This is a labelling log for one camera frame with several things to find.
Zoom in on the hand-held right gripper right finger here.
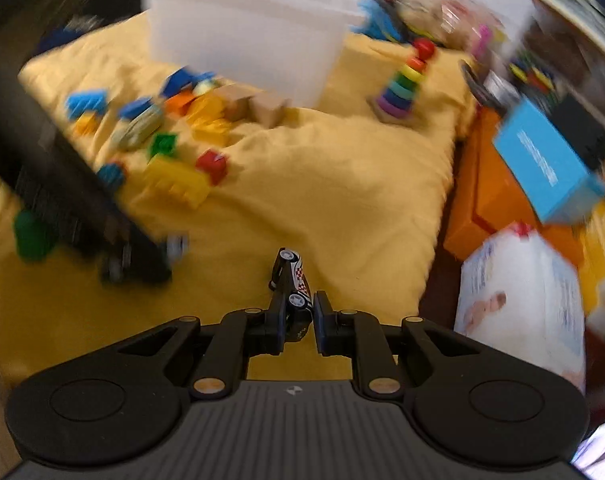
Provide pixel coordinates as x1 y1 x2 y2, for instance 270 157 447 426
313 290 486 401

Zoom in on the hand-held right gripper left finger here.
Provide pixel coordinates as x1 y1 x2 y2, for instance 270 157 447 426
116 290 288 402

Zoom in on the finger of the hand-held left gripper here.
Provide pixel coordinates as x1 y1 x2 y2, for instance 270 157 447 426
99 224 189 286

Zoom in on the checkered toy car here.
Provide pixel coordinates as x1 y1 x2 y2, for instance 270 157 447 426
268 247 315 344

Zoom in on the white plastic storage bin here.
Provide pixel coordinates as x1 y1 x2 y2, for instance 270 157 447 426
130 0 404 109

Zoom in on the large green block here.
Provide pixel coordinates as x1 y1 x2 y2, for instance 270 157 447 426
13 210 56 262

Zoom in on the blue studded block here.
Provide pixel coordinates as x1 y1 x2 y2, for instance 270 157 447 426
65 89 110 121

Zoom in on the large yellow block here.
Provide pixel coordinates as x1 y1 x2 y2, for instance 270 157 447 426
143 155 210 209

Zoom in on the beige oval toy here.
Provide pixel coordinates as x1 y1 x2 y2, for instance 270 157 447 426
112 106 164 150

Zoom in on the small blue block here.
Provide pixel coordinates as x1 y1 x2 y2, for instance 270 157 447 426
118 97 154 120

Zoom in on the green studded block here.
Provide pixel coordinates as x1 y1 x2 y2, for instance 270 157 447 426
148 132 180 159

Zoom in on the red block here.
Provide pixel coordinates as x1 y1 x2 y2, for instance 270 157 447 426
196 149 230 186

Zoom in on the yellow blanket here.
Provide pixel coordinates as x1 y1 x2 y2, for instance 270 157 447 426
0 10 477 386

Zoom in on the yellow studded block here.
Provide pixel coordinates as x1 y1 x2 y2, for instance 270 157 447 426
187 95 234 147

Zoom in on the wooden cube block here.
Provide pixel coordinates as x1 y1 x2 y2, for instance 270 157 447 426
215 85 254 122
248 91 291 129

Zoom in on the white plastic package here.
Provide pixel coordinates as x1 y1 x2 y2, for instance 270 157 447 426
455 222 589 394

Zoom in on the orange box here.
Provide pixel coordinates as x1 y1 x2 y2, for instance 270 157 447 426
443 109 584 267

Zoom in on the blue cardboard box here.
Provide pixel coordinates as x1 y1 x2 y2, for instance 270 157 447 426
493 97 605 226

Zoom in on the yellow box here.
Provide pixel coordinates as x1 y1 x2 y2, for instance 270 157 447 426
579 200 605 332

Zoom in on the clear bag of toys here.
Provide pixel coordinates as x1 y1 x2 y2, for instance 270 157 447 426
400 0 509 59

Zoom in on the cluttered shelf unit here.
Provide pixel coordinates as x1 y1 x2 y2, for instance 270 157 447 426
507 0 605 162

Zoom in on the rainbow ring stacker toy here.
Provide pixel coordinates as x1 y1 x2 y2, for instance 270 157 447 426
367 37 437 129

